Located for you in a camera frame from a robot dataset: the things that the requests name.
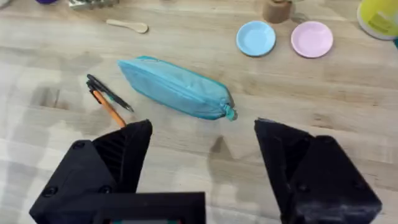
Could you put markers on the turquoise zip pencil bag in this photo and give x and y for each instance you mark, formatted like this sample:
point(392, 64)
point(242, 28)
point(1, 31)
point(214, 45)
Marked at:
point(178, 88)

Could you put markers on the black pen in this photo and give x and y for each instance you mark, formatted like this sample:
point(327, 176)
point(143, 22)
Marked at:
point(107, 92)

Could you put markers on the yellow-green bowl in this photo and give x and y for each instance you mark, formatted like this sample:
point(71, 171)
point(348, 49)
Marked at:
point(377, 18)

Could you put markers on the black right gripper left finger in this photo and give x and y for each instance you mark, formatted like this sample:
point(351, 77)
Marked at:
point(102, 168)

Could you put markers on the wooden spoon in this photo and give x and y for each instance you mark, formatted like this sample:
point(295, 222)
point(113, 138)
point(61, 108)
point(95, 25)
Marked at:
point(129, 25)

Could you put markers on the purple round object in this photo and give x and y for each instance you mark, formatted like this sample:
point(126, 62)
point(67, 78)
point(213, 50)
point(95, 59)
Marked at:
point(46, 1)

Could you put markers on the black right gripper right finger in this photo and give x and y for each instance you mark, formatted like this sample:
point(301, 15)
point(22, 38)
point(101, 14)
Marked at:
point(317, 174)

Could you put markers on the brown wooden cup stand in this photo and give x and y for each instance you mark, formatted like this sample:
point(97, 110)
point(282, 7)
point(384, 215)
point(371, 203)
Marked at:
point(276, 11)

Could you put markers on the blue plate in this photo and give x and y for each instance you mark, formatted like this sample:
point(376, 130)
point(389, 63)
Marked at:
point(256, 38)

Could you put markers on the grey metallic box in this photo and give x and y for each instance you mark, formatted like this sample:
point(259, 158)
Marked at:
point(93, 3)

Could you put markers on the orange pen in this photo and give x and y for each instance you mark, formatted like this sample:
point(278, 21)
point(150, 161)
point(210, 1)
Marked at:
point(109, 109)

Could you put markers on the pink plate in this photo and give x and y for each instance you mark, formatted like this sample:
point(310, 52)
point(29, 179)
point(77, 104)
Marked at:
point(311, 39)

